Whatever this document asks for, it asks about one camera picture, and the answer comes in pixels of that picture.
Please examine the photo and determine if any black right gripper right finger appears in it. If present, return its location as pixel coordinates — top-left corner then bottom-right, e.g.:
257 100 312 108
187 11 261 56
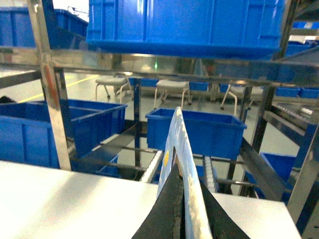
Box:
200 183 249 239

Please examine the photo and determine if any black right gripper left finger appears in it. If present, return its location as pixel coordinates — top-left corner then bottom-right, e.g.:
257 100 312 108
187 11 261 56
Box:
133 164 184 239

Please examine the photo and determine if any flower gift bag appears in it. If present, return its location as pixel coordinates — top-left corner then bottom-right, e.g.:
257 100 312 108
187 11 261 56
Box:
157 107 213 239

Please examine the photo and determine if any blue bin on rollers centre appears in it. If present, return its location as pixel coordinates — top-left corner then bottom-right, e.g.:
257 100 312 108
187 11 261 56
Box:
146 108 247 160

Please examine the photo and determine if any white work table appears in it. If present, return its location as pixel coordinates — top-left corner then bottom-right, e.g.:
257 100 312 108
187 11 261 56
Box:
0 160 304 239

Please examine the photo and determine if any blue bin behind table left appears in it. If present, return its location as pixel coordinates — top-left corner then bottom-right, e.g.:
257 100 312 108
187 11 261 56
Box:
0 99 127 168

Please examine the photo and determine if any large blue storage crate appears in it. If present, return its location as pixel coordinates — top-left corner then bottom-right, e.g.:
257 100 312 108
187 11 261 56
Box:
86 0 285 59

